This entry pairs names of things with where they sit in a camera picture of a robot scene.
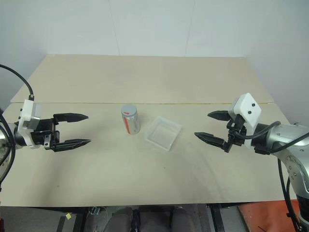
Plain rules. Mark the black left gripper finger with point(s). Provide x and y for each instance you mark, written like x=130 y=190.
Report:
x=72 y=117
x=72 y=143

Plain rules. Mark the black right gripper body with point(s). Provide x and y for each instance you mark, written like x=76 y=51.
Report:
x=237 y=139

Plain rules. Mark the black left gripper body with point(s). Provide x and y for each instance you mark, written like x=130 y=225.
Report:
x=46 y=130

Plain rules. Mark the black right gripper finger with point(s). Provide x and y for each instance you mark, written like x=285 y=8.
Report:
x=212 y=138
x=219 y=115

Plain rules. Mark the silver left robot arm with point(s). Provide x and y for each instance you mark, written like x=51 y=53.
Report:
x=3 y=140

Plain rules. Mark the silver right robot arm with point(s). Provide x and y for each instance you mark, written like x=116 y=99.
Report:
x=286 y=138

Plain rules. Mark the clear plastic tray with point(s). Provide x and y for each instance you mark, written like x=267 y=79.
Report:
x=163 y=133

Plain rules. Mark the small metal clamp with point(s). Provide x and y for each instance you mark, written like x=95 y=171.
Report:
x=95 y=210

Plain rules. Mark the red floor mat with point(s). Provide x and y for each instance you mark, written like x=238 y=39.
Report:
x=263 y=215

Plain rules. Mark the dark rounded shape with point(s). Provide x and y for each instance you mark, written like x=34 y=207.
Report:
x=113 y=220

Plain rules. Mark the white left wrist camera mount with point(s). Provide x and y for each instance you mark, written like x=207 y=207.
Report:
x=27 y=113

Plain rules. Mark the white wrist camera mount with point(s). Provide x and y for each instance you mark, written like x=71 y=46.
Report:
x=27 y=113
x=248 y=106

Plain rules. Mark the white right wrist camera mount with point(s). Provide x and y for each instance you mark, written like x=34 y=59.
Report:
x=248 y=106

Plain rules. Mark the black table frame beam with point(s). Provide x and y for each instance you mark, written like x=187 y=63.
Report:
x=70 y=221
x=217 y=217

